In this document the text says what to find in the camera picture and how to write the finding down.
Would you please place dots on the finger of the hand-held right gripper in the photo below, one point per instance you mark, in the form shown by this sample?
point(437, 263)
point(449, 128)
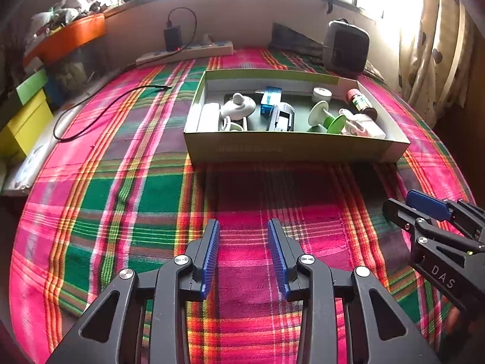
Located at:
point(428, 204)
point(401, 214)

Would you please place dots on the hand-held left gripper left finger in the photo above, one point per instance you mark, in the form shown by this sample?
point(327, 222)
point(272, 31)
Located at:
point(211, 258)

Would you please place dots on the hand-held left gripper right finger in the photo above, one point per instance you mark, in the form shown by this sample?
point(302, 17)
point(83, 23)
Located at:
point(278, 258)

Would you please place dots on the white charger plug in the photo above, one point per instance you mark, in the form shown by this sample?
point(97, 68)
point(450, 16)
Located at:
point(373, 129)

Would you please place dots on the pink plastic clip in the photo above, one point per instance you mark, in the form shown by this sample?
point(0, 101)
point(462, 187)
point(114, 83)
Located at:
point(348, 121)

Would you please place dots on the green cardboard box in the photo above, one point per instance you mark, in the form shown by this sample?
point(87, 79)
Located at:
point(295, 148)

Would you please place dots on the brown bottle with red cap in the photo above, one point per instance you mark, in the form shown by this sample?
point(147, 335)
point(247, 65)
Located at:
point(360, 102)

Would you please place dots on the green and white spool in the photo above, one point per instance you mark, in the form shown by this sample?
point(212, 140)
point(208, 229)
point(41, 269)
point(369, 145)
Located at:
point(320, 117)

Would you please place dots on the black battery holder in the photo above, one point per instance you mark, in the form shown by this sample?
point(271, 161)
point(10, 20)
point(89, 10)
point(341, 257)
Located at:
point(282, 119)

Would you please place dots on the white tape roll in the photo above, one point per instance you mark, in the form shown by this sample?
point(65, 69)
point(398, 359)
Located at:
point(322, 94)

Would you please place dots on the white panda-face gadget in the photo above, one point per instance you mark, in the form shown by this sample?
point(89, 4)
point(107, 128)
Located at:
point(237, 108)

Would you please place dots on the blue small packet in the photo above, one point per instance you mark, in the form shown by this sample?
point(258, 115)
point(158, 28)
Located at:
point(271, 100)

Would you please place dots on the person's right hand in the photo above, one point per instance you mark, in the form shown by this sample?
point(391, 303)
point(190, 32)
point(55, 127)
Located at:
point(454, 320)

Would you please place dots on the plaid blanket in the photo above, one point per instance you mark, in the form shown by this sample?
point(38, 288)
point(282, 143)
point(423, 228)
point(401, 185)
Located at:
point(132, 197)

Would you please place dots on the heart-print curtain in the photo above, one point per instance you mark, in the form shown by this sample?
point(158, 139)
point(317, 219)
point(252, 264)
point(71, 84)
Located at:
point(432, 45)

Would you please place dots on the grey fan heater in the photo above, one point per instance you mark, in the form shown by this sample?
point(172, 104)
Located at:
point(346, 47)

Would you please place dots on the white plastic envelope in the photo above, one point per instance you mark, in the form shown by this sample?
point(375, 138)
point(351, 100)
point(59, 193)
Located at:
point(34, 163)

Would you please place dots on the white power strip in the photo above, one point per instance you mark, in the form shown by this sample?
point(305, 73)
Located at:
point(189, 53)

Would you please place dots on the black charger adapter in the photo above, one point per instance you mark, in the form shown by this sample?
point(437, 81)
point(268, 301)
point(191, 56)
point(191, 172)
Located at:
point(172, 38)

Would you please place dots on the black window hook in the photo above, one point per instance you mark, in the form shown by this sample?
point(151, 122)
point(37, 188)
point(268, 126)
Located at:
point(333, 0)

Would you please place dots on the yellow box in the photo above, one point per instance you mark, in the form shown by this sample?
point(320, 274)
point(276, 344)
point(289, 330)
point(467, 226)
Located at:
point(26, 129)

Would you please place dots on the clear plastic container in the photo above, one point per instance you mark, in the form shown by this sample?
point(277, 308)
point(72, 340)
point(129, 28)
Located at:
point(75, 72)

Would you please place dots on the orange storage bin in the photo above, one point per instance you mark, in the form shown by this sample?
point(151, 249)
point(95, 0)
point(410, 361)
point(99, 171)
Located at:
point(72, 36)

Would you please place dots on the pile of clutter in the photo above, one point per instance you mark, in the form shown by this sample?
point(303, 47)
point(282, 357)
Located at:
point(64, 11)

